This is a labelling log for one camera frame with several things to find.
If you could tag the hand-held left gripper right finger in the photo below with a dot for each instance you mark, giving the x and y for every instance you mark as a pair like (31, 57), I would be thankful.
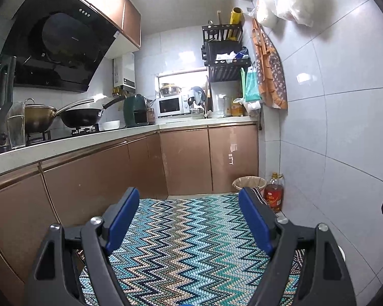
(258, 223)

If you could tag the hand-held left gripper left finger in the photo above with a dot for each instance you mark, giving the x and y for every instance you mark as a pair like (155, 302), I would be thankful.
(121, 220)

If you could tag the cooking oil bottle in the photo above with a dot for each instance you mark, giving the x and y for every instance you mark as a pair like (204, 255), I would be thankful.
(273, 196)

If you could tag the woven wastebasket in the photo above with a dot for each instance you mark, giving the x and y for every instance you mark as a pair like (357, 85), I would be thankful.
(249, 183)

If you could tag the zigzag patterned tablecloth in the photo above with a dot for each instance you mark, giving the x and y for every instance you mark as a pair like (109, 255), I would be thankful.
(191, 248)

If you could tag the white kitchen countertop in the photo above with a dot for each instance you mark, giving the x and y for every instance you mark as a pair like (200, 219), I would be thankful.
(92, 137)

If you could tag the white dish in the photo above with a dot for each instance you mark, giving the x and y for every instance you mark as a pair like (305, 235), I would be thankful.
(110, 125)

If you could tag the gas stove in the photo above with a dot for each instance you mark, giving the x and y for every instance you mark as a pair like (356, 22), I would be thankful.
(83, 131)

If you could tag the small brown box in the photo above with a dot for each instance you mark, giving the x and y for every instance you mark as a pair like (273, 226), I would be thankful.
(150, 116)

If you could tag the green countertop appliance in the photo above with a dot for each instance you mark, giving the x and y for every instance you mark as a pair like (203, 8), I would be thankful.
(134, 111)

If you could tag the black wok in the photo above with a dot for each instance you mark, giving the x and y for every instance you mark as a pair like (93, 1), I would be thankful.
(81, 118)

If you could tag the small white bag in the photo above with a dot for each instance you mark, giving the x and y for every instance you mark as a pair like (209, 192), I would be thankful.
(252, 107)

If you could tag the yellow packet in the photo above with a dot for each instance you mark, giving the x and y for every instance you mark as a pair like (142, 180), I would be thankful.
(237, 108)

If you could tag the white microwave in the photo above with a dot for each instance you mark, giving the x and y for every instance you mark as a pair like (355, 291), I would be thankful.
(170, 105)

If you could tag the teal plastic bag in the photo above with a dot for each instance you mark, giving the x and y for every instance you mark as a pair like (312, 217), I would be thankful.
(252, 84)

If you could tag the steel pots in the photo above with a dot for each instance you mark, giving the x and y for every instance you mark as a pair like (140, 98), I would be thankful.
(170, 90)

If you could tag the glass pitcher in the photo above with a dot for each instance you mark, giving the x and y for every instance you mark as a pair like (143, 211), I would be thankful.
(16, 127)

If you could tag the blue grey cloth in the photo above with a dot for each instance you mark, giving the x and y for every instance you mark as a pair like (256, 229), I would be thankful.
(198, 95)

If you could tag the white water heater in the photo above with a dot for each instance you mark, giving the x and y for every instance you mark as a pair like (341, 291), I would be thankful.
(125, 70)

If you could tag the orange floral apron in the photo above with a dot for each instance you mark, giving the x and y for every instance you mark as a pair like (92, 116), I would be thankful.
(273, 70)

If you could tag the black dish rack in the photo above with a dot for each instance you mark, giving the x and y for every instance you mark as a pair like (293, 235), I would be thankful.
(225, 70)

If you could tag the black range hood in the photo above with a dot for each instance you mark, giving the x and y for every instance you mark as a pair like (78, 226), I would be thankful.
(63, 47)

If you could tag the yellow roll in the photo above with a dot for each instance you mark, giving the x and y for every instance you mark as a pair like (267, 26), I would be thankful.
(236, 20)

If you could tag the wooden stick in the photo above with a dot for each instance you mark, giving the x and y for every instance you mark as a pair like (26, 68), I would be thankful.
(219, 17)

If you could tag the hanging white plastic bags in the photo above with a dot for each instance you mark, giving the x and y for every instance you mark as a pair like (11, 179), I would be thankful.
(293, 0)

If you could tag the brown upper wall cabinets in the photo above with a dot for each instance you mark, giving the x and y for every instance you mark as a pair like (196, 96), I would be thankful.
(131, 19)

